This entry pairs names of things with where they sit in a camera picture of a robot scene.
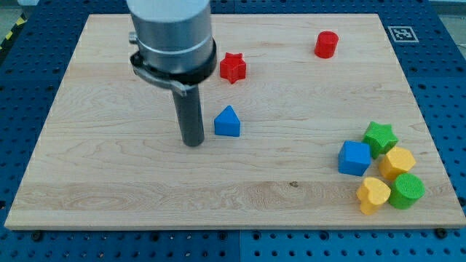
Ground yellow heart block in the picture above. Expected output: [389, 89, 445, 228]
[356, 177, 391, 215]

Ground red cylinder block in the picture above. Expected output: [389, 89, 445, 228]
[314, 31, 339, 59]

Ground red star block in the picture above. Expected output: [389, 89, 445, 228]
[220, 52, 247, 84]

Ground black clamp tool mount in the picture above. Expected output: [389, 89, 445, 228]
[129, 31, 217, 96]

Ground yellow hexagon block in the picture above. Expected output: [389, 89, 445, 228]
[379, 146, 416, 180]

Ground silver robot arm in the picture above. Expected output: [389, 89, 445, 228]
[126, 0, 217, 147]

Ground green cylinder block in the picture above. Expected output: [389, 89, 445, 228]
[388, 173, 425, 210]

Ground wooden board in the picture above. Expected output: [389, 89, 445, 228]
[5, 14, 465, 231]

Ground blue cube block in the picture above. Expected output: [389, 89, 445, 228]
[338, 140, 371, 177]

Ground green star block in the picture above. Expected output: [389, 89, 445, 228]
[362, 122, 399, 159]

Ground blue triangle block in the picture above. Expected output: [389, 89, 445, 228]
[214, 106, 241, 137]

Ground white fiducial marker tag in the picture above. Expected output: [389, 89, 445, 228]
[387, 25, 419, 43]

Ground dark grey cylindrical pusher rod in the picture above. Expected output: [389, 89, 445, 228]
[173, 85, 205, 147]

